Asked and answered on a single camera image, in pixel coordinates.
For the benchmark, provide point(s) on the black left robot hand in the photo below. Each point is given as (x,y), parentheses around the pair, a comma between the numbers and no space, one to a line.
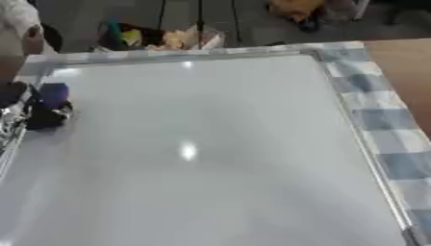
(40,116)

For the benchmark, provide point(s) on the blue whiteboard brush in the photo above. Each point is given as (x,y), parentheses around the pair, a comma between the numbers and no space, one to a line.
(54,93)

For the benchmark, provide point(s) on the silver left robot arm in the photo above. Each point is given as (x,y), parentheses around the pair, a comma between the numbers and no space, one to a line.
(10,123)

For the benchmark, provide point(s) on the person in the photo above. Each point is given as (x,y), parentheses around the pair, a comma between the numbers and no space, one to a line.
(22,30)

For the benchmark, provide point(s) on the black tripod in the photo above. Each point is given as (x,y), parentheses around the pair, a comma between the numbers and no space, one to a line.
(200,20)

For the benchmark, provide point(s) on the orange bag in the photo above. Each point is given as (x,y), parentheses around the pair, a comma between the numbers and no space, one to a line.
(296,11)

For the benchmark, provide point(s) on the white whiteboard with silver frame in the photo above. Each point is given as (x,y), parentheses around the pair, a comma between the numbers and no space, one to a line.
(202,150)

